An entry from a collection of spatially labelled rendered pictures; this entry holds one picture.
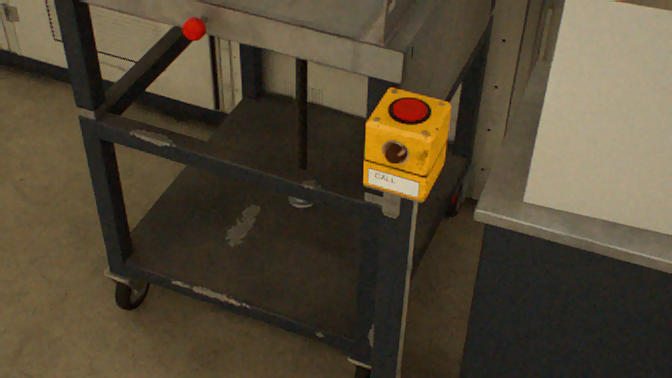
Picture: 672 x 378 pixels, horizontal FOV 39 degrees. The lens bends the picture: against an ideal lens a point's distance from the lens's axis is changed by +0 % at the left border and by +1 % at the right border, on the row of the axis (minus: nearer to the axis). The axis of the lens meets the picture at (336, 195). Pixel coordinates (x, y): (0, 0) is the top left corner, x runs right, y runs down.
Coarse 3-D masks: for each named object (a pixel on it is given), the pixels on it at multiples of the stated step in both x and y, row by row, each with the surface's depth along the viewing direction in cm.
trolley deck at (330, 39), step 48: (96, 0) 146; (144, 0) 142; (192, 0) 138; (240, 0) 138; (288, 0) 138; (336, 0) 139; (432, 0) 139; (288, 48) 137; (336, 48) 133; (384, 48) 130
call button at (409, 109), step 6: (396, 102) 111; (402, 102) 111; (408, 102) 111; (414, 102) 111; (420, 102) 111; (396, 108) 110; (402, 108) 110; (408, 108) 110; (414, 108) 110; (420, 108) 110; (426, 108) 110; (396, 114) 110; (402, 114) 109; (408, 114) 109; (414, 114) 109; (420, 114) 109; (426, 114) 110; (408, 120) 109; (414, 120) 109
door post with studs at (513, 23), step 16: (512, 0) 195; (512, 16) 197; (512, 32) 200; (512, 48) 202; (512, 64) 204; (496, 80) 209; (496, 96) 211; (496, 112) 214; (496, 128) 217; (496, 144) 220; (480, 176) 228; (480, 192) 231
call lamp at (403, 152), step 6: (384, 144) 110; (390, 144) 109; (396, 144) 109; (402, 144) 109; (384, 150) 109; (390, 150) 109; (396, 150) 108; (402, 150) 109; (408, 150) 109; (384, 156) 110; (390, 156) 109; (396, 156) 109; (402, 156) 109; (408, 156) 109; (390, 162) 110; (396, 162) 109; (402, 162) 110
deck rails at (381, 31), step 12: (384, 0) 126; (396, 0) 130; (408, 0) 135; (384, 12) 126; (396, 12) 131; (408, 12) 136; (372, 24) 133; (384, 24) 128; (396, 24) 133; (372, 36) 131; (384, 36) 129
